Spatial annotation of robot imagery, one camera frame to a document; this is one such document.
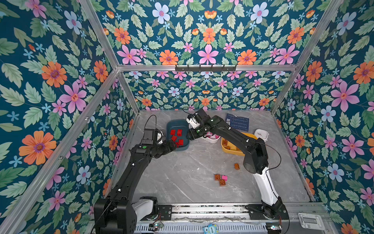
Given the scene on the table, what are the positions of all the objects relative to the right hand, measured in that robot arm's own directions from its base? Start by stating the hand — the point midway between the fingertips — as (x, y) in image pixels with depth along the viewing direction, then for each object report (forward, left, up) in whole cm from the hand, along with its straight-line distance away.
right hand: (193, 131), depth 91 cm
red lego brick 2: (+8, +11, -12) cm, 18 cm away
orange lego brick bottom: (-27, -18, -14) cm, 35 cm away
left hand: (-12, +11, +2) cm, 16 cm away
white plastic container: (0, -10, -10) cm, 14 cm away
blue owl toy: (-49, -11, -12) cm, 52 cm away
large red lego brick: (+3, +15, -12) cm, 19 cm away
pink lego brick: (-24, -20, -14) cm, 34 cm away
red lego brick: (+8, +16, -12) cm, 22 cm away
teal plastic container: (+8, +13, -11) cm, 19 cm away
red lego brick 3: (0, +10, -14) cm, 17 cm away
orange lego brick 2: (-7, -22, -7) cm, 24 cm away
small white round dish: (+7, -48, -11) cm, 50 cm away
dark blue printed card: (+19, -33, -13) cm, 40 cm away
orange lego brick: (-24, -15, -13) cm, 31 cm away
